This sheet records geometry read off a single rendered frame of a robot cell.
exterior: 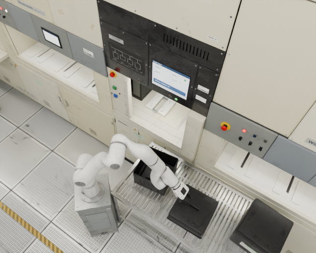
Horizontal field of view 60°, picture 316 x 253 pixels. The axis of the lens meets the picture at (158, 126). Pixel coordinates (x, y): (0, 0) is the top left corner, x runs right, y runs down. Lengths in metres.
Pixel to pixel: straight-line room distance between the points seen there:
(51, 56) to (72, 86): 0.54
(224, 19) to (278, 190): 1.44
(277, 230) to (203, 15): 1.44
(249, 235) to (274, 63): 1.12
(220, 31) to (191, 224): 1.33
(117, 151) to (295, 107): 1.00
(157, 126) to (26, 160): 1.72
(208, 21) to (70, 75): 1.86
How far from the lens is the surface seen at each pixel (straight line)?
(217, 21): 1.46
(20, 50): 3.45
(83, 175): 1.90
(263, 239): 2.06
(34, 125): 3.83
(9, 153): 3.70
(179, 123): 2.51
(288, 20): 1.36
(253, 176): 2.38
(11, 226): 3.28
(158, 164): 1.74
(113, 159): 1.63
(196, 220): 2.14
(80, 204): 2.31
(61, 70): 3.11
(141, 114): 2.56
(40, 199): 3.28
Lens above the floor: 2.87
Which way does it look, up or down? 54 degrees down
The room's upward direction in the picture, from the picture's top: 4 degrees clockwise
